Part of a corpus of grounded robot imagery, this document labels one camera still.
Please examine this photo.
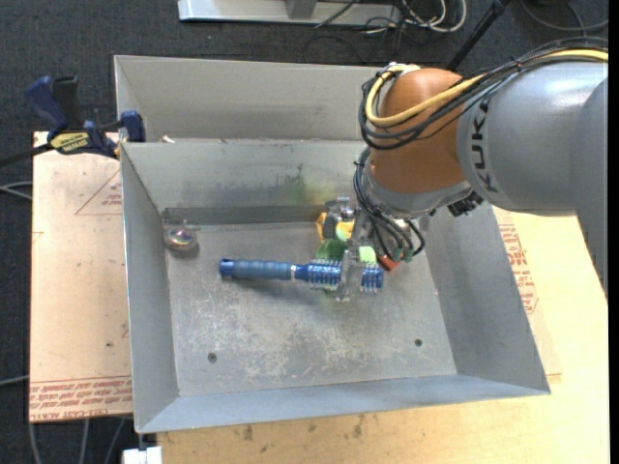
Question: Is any grey metal bin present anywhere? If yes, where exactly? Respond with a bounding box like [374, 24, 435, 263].
[113, 54, 552, 435]

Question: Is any blue brush with handle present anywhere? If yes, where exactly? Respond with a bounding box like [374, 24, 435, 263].
[218, 256, 386, 294]

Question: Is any yellow and grey toy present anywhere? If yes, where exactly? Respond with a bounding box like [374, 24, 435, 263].
[315, 198, 357, 244]

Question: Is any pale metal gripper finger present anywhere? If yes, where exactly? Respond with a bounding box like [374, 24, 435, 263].
[350, 260, 366, 300]
[336, 258, 352, 304]

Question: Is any shiny round spinning top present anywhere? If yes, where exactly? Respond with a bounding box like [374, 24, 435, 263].
[162, 220, 200, 255]

